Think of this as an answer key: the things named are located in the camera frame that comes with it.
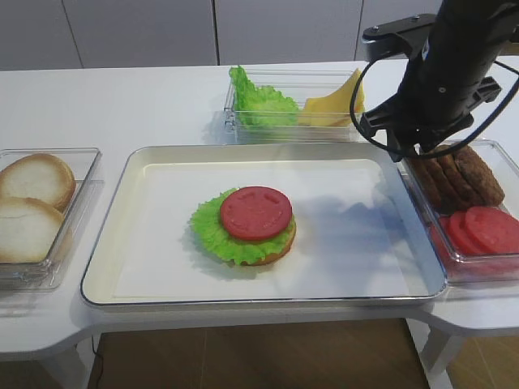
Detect middle red tomato slice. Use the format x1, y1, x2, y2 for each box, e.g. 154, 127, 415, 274
447, 212, 485, 255

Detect bottom burger bun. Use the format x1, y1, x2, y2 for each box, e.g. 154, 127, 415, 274
234, 217, 297, 267

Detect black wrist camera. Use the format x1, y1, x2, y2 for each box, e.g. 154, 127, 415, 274
362, 14, 436, 62

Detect red tomato slice on burger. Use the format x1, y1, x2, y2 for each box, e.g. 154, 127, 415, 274
220, 186, 293, 241

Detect green lettuce in bin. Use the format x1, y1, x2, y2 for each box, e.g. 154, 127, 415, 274
229, 66, 299, 127

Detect front red tomato slice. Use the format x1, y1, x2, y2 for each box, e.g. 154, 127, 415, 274
465, 207, 518, 254

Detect rear white bun half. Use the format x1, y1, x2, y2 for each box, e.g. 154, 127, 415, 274
1, 153, 76, 212

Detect rear red tomato slice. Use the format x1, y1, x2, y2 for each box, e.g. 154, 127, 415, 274
429, 216, 457, 261

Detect clear bin with buns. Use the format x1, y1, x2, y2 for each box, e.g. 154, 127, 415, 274
1, 147, 102, 290

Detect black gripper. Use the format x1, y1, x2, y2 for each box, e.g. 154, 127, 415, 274
360, 48, 501, 162

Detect yellow cheese slices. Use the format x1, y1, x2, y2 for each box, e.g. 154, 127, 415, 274
298, 69, 361, 127

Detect white rectangular serving tray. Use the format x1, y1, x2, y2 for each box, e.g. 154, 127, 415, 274
81, 143, 447, 306

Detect brown meat patty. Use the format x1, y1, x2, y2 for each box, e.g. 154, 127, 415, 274
437, 155, 482, 207
422, 158, 465, 212
408, 159, 442, 212
453, 146, 505, 207

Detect green lettuce leaf on bun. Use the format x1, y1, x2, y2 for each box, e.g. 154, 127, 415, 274
188, 187, 296, 267

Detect clear bin patties and tomatoes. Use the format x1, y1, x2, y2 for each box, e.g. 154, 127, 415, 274
403, 140, 518, 284

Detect white bun half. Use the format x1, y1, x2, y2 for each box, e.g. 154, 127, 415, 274
1, 153, 76, 212
1, 197, 64, 263

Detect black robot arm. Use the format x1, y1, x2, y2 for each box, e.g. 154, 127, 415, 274
354, 1, 518, 162

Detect front white bun half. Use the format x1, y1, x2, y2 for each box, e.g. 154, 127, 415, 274
1, 197, 64, 263

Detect clear bin lettuce and cheese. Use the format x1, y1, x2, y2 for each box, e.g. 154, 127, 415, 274
224, 66, 359, 143

